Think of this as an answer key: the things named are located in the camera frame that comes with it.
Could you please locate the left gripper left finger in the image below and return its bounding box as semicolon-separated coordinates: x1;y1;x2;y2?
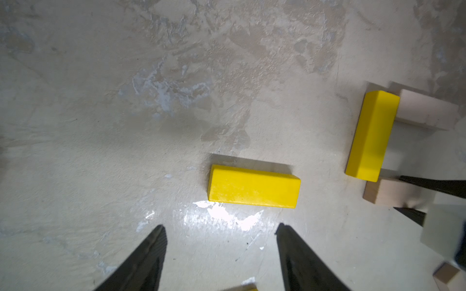
95;224;167;291

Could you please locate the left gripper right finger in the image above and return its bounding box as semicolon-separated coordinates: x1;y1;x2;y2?
275;223;349;291

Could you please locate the wooden block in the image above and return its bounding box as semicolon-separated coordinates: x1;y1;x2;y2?
363;178;436;209
433;263;466;291
395;89;459;130

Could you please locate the yellow block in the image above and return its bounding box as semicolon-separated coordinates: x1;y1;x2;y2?
208;165;301;209
345;90;400;182

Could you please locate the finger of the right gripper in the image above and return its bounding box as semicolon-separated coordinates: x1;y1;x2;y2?
398;175;466;199
394;207;427;227

